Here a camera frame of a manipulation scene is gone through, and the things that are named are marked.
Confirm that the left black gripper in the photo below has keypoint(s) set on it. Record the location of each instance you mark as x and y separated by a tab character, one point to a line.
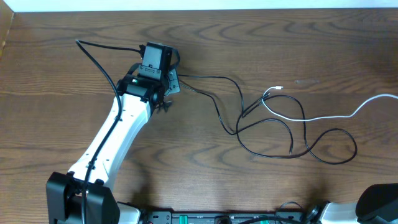
173	83

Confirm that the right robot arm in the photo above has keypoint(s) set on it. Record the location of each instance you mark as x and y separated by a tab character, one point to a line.
376	205

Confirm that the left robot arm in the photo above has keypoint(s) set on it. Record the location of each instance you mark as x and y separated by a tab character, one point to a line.
85	193

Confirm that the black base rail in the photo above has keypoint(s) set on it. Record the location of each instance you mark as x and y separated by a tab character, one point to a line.
168	215

